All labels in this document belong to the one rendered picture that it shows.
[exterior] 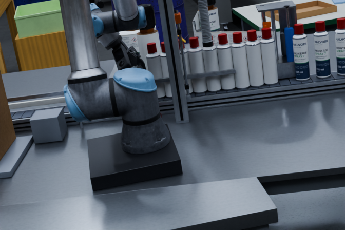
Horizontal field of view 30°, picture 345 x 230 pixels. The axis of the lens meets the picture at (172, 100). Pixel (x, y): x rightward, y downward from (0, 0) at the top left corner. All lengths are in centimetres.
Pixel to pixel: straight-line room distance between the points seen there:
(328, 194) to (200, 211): 139
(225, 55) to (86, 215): 87
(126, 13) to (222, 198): 75
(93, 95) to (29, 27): 348
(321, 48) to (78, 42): 90
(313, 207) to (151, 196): 125
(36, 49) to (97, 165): 348
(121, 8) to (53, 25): 321
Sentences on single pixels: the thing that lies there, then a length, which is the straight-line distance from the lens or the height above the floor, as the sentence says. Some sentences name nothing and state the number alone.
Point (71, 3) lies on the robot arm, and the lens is 187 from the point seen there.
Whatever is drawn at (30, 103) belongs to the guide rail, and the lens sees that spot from 250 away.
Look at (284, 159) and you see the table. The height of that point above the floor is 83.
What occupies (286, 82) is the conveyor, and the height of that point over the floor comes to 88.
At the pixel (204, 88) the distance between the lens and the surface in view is 235.
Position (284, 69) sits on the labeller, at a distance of 240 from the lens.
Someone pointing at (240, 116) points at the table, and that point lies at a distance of 222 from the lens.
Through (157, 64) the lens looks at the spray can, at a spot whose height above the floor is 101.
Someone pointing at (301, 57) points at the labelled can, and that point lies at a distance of 234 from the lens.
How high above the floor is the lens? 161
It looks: 18 degrees down
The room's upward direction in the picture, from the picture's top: 9 degrees counter-clockwise
